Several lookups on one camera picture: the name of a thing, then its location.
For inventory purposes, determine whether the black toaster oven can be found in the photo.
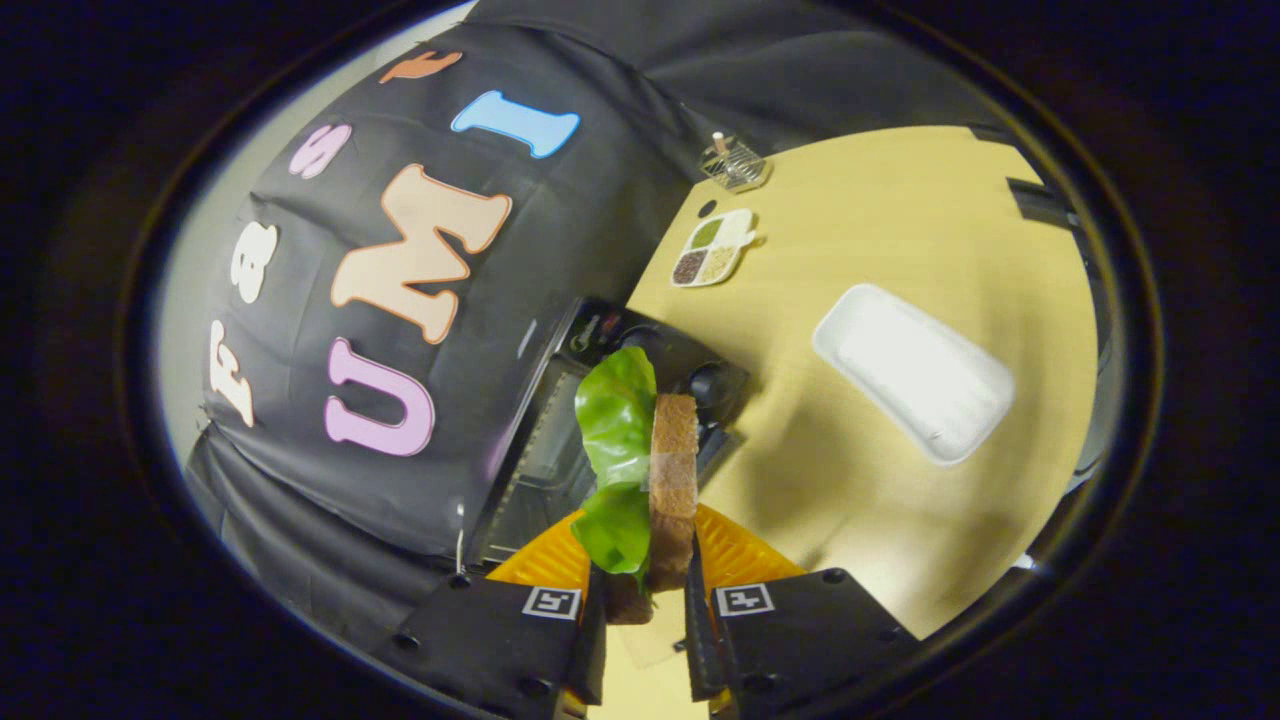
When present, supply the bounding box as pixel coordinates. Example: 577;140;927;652
470;297;751;566

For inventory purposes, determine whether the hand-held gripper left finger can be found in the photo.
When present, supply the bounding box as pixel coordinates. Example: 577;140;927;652
395;508;609;720

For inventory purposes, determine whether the dark chair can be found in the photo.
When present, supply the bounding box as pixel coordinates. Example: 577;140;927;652
968;122;1116;361

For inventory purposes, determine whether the white divided grain dish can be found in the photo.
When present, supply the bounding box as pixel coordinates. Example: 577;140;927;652
670;208;763;289

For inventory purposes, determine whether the lettuce sandwich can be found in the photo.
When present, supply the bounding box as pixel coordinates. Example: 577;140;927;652
573;346;701;626

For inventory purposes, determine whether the white rectangular tray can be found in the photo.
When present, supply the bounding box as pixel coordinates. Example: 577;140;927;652
812;283;1017;467

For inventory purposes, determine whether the black backdrop cloth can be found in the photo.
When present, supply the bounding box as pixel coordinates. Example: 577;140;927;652
185;0;1001;641

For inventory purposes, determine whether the metal wire basket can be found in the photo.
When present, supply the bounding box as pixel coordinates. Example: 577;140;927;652
698;132;773;193

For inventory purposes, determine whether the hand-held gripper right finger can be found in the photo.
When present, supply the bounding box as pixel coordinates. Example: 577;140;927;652
685;505;921;720

